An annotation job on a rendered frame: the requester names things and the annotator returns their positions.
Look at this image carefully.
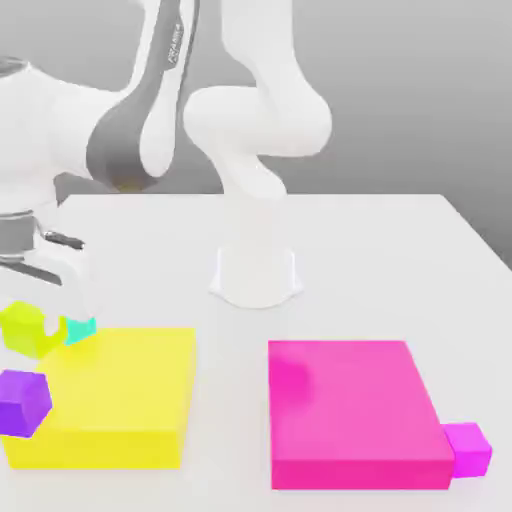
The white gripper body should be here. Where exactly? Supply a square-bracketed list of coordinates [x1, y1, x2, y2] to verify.
[0, 246, 97, 309]

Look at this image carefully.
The small teal cube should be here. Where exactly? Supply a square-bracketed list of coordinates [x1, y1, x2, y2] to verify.
[62, 316, 98, 348]

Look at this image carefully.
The large yellow box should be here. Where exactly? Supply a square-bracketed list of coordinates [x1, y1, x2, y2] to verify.
[1, 326, 198, 470]

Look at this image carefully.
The small purple cube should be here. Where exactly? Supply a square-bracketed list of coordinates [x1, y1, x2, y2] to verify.
[0, 369, 54, 440]

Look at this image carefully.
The small magenta cube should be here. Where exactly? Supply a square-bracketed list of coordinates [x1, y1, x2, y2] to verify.
[442, 421, 494, 480]

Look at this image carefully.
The small lime cube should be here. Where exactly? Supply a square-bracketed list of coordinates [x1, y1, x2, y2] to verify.
[0, 300, 68, 360]

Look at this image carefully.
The large pink box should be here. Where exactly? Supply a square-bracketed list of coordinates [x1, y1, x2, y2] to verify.
[267, 339, 457, 492]

